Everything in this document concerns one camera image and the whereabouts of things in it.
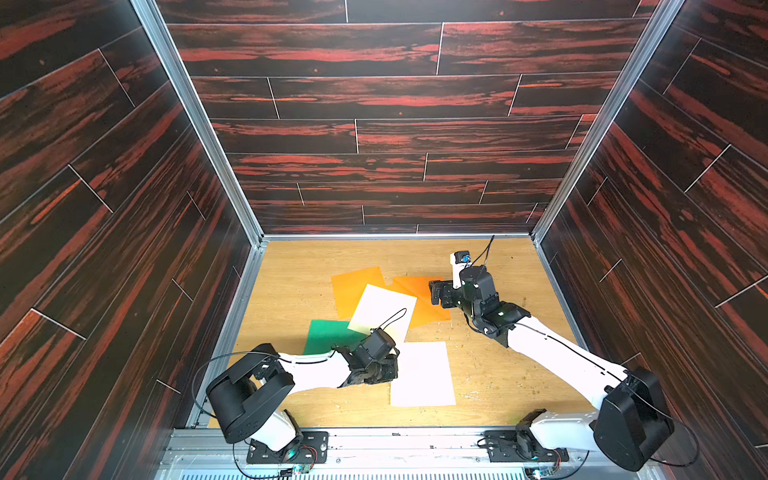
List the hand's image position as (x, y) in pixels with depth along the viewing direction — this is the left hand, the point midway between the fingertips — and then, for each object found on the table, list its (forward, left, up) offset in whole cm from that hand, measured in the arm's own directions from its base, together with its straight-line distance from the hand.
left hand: (402, 374), depth 86 cm
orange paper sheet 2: (+22, -8, -2) cm, 24 cm away
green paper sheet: (+13, +25, -1) cm, 28 cm away
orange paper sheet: (+31, +19, 0) cm, 36 cm away
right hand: (+21, -13, +19) cm, 31 cm away
